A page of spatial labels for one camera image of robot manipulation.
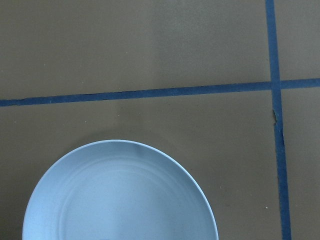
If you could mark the blue plate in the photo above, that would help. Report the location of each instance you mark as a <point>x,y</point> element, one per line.
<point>118,190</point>

